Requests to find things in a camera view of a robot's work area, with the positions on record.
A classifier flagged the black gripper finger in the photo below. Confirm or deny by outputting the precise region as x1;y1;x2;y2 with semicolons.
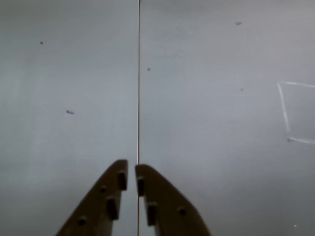
135;164;213;236
56;159;129;236

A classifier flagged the gray mat with chalk square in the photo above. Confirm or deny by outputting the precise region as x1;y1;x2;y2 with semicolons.
139;0;315;236

